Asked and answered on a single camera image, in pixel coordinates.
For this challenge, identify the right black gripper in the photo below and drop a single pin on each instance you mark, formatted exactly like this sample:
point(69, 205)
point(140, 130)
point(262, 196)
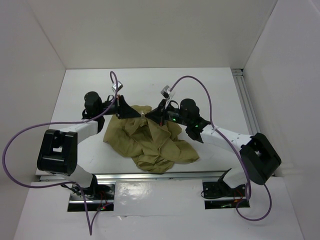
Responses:
point(159, 114)

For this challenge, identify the front aluminium rail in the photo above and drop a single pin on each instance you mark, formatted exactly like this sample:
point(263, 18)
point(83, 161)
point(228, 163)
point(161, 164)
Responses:
point(157, 176)

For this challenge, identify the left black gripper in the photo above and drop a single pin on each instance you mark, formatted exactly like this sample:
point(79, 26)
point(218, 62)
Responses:
point(122, 110)

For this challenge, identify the right side aluminium rail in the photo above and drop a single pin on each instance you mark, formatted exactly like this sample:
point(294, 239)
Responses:
point(250, 117)

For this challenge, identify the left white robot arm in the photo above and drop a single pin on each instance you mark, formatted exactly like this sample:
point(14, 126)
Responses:
point(58, 153)

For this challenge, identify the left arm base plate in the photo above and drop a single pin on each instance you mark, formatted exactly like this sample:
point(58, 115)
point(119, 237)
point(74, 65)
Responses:
point(102, 200)

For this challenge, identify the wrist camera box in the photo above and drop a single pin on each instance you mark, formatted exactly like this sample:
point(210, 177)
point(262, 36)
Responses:
point(117, 86)
point(166, 92)

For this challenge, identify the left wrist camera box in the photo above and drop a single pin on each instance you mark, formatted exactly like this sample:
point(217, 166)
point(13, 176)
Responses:
point(117, 86)

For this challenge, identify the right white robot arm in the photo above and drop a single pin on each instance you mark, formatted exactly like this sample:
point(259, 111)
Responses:
point(201, 130)

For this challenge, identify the aluminium rail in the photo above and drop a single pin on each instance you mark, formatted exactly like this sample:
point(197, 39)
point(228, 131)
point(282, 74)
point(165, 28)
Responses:
point(250, 117)
point(157, 176)

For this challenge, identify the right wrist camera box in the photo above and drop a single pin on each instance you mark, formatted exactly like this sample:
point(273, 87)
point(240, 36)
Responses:
point(166, 92)

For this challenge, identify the olive tan jacket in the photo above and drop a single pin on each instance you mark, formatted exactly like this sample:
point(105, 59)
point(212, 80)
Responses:
point(153, 148)

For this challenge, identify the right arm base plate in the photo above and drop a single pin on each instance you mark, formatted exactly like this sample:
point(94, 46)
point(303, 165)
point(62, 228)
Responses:
point(218, 195)

